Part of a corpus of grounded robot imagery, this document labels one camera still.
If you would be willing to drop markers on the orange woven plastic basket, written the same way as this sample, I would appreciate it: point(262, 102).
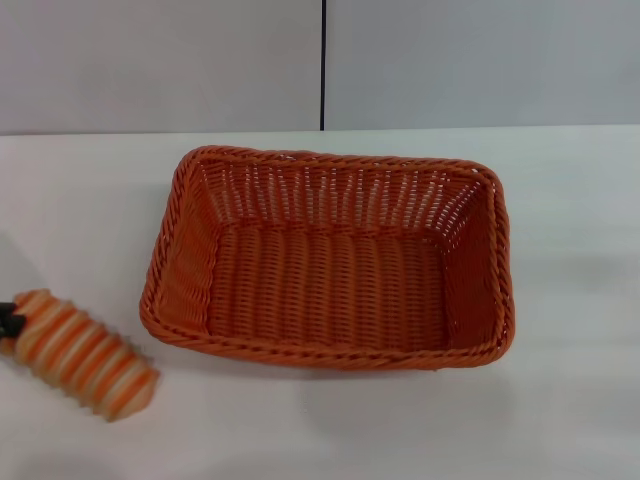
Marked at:
point(330, 280)

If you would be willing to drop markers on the orange cream striped bread roll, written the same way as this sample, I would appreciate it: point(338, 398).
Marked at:
point(85, 350)

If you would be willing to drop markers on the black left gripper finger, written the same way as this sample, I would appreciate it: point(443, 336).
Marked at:
point(10, 325)

